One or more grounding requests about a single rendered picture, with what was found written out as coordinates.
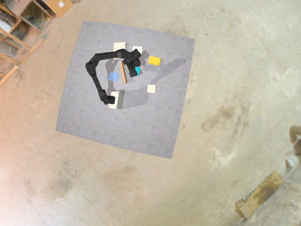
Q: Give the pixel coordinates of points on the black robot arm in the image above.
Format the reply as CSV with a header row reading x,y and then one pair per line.
x,y
121,53

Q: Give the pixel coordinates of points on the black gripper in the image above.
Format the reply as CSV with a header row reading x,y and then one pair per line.
x,y
132,71

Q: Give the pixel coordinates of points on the yellow rectangular block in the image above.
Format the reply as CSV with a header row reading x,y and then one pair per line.
x,y
154,60

